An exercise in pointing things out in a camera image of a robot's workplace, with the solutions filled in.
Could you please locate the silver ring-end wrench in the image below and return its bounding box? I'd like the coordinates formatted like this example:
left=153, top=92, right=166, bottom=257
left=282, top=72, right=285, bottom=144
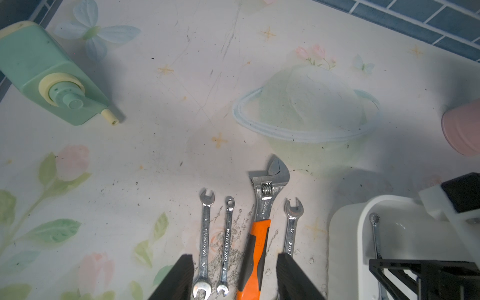
left=369, top=212, right=389, bottom=300

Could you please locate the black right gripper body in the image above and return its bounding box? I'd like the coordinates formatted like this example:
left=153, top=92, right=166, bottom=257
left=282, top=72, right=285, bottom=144
left=369, top=259, right=480, bottom=300

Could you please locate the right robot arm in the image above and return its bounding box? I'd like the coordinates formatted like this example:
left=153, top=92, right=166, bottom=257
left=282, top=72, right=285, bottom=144
left=369, top=172, right=480, bottom=300

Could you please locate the white plastic storage box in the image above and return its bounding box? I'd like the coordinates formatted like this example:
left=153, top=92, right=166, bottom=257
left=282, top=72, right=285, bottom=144
left=327, top=195, right=473, bottom=300

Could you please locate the thin silver combination wrench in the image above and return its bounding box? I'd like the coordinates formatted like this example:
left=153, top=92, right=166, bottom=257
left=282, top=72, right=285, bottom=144
left=216, top=196, right=235, bottom=297

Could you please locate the short silver open-end wrench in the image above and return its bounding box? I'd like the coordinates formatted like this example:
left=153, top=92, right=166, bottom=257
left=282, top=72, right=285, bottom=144
left=192, top=188, right=215, bottom=300

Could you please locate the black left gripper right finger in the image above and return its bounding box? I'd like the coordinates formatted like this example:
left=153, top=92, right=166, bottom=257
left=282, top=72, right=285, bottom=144
left=276, top=252, right=326, bottom=300

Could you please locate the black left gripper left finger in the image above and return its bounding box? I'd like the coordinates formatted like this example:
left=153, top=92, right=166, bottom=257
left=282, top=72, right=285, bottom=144
left=148, top=254, right=195, bottom=300

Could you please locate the pink pen cup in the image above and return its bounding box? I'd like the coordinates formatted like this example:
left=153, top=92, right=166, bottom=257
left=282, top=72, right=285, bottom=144
left=441, top=99, right=480, bottom=156

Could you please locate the orange handled adjustable wrench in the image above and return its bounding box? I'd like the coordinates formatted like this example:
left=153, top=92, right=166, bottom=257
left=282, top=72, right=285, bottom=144
left=236, top=155, right=290, bottom=300

